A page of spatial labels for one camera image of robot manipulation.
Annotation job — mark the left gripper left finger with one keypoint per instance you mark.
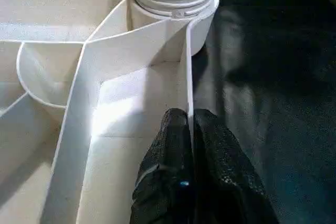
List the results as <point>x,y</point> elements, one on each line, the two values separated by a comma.
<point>165,182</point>

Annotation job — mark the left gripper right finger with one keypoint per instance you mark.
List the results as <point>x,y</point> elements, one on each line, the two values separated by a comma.
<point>231,182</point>

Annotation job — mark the white plastic table top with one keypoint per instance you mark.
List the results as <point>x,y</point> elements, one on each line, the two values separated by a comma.
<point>52,40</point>

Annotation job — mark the black work mat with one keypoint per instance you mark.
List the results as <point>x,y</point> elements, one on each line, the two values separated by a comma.
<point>273,103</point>

